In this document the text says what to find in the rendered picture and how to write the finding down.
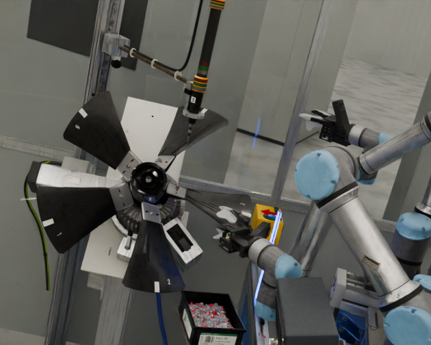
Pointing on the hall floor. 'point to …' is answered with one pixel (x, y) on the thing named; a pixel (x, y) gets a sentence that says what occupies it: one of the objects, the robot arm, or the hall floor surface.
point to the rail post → (242, 298)
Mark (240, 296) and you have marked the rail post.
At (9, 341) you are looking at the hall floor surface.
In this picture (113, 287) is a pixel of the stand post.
